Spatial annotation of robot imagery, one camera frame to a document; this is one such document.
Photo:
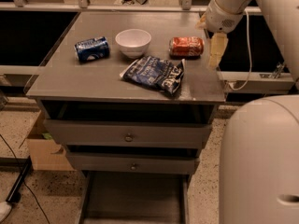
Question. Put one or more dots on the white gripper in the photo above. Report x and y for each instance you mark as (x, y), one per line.
(220, 19)

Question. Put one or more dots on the orange coke can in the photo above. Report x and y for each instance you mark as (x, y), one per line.
(187, 46)

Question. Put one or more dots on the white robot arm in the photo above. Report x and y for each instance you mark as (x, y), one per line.
(259, 160)

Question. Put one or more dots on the grey drawer cabinet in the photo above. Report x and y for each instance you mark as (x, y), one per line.
(68, 89)

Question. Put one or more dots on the blue pepsi can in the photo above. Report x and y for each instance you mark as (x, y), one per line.
(92, 49)

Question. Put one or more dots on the grey middle drawer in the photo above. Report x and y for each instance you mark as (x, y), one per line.
(168, 161)

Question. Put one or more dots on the grey top drawer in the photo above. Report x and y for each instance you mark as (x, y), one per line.
(127, 134)

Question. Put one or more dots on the open grey bottom drawer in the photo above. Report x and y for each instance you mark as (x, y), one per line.
(134, 198)

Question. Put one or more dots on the blue chip bag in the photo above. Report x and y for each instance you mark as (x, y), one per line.
(155, 73)

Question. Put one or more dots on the white bowl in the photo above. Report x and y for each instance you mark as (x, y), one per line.
(133, 43)

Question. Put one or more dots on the cardboard box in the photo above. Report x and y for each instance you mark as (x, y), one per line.
(45, 153)

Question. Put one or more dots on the black floor bar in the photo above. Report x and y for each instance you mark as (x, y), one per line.
(24, 166)

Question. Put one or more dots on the metal rail frame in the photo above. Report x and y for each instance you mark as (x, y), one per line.
(124, 6)

